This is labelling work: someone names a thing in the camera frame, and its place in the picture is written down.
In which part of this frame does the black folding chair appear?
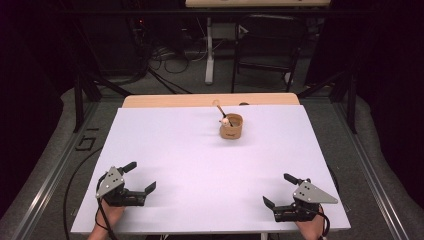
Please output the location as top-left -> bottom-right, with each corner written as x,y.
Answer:
231,13 -> 308,94

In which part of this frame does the light wooden table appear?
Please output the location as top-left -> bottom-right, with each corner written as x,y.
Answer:
121,92 -> 301,109

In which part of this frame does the black horizontal bar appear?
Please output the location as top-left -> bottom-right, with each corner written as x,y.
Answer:
61,8 -> 369,16

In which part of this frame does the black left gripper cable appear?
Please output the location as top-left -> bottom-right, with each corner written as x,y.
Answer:
94,173 -> 120,240

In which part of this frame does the brown wooden cup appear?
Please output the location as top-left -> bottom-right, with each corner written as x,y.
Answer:
218,112 -> 244,141

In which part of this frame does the white desk leg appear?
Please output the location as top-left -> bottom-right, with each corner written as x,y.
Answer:
204,16 -> 216,86

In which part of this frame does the white board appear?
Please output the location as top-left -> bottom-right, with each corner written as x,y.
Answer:
70,104 -> 352,235

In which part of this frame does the person's right hand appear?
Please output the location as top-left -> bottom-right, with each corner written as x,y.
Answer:
294,212 -> 326,240

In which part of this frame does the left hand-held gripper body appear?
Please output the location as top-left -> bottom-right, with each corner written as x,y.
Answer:
95,165 -> 147,208

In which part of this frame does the tangle of floor cables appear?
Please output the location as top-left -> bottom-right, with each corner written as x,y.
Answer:
146,41 -> 208,75

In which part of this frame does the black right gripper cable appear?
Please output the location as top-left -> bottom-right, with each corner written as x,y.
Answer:
299,202 -> 332,240

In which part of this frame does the person's left hand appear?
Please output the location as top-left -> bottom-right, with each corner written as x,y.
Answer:
98,199 -> 127,232

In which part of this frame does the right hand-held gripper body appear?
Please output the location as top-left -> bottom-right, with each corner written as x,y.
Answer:
273,177 -> 339,223

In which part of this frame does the black floor cable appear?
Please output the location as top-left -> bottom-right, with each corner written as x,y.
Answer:
62,145 -> 105,240

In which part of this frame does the black metal stand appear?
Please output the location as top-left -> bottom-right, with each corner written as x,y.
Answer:
72,64 -> 133,134
297,68 -> 358,135

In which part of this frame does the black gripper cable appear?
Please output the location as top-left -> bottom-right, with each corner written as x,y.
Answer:
94,173 -> 120,240
299,202 -> 332,240

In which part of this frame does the aluminium floor rail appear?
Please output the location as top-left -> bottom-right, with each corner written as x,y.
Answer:
9,99 -> 102,240
332,99 -> 403,240

